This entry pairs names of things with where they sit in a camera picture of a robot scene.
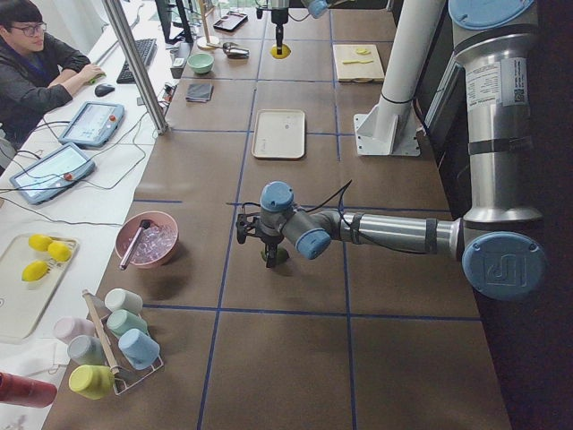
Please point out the black computer mouse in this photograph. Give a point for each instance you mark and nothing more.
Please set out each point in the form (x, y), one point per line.
(103, 89)

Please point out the side tray with lemons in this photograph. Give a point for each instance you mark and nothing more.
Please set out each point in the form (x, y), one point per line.
(23, 302)

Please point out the mint green cup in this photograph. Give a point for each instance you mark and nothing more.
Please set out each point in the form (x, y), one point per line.
(121, 321)

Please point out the yellow lemon on side tray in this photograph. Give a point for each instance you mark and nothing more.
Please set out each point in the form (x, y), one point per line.
(40, 242)

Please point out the green lime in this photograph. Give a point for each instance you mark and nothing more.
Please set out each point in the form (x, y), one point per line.
(282, 255)

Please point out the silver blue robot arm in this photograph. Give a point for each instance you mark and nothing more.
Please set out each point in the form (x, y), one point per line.
(314, 8)
(458, 72)

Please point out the yellow lemon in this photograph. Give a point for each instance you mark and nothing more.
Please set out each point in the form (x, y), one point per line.
(280, 52)
(40, 242)

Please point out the bamboo cutting board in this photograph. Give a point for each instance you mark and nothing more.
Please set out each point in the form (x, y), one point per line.
(357, 73)

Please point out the mug rack with cups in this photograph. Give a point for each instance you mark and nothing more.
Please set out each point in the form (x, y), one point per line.
(125, 374)

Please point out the blue cup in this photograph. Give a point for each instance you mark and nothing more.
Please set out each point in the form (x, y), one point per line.
(139, 348)

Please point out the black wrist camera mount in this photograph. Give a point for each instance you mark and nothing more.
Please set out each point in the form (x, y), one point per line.
(247, 224)

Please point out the metal scoop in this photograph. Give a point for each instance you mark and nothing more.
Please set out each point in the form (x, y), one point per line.
(234, 51)

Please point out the lower teach pendant tablet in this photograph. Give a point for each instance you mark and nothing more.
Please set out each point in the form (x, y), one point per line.
(48, 177)

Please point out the pink cup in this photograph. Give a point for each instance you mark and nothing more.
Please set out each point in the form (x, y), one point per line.
(68, 328)

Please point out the dark glass tray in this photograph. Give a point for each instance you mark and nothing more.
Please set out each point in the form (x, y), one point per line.
(230, 22)

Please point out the beige plastic tray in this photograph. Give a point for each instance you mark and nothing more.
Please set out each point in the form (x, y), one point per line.
(279, 134)

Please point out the green ceramic bowl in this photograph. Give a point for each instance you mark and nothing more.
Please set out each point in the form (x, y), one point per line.
(201, 63)

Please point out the teach pendant tablet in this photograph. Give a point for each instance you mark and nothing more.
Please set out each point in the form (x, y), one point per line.
(93, 125)
(48, 177)

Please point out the grey cup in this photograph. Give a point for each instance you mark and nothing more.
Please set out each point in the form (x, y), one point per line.
(86, 350)

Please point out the red bottle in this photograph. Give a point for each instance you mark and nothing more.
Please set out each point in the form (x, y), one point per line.
(27, 392)

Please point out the dark grey folded cloth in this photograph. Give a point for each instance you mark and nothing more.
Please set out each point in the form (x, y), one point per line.
(199, 92)

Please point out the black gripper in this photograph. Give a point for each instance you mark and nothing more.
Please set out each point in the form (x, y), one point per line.
(270, 241)
(278, 17)

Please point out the aluminium frame post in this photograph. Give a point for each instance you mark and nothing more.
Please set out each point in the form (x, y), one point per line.
(122, 29)

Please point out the seated person in black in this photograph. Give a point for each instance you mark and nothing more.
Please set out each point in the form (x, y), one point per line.
(39, 73)

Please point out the yellow cup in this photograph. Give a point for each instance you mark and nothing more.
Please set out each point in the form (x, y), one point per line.
(93, 382)

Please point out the upper teach pendant tablet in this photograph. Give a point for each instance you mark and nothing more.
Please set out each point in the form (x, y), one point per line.
(93, 125)

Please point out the pink bowl with ice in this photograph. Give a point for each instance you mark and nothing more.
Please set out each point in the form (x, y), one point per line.
(156, 244)

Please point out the wooden cup stand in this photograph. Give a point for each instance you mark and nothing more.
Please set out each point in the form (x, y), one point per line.
(207, 41)

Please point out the metal muddler stick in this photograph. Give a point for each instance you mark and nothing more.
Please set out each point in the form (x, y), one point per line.
(128, 255)

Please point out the white cup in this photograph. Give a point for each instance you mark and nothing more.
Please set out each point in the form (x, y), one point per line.
(120, 298)

